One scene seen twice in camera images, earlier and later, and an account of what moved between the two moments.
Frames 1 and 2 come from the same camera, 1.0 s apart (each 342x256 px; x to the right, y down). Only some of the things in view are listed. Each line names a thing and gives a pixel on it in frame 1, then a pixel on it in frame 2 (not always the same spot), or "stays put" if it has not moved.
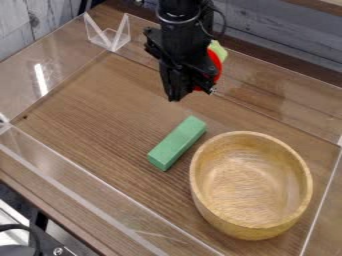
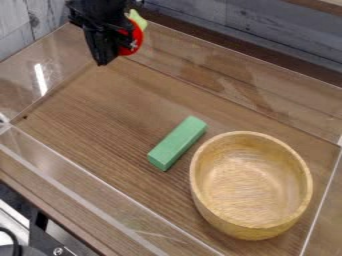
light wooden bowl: (250, 184) stays put
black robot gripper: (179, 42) → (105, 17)
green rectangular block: (176, 142) stays put
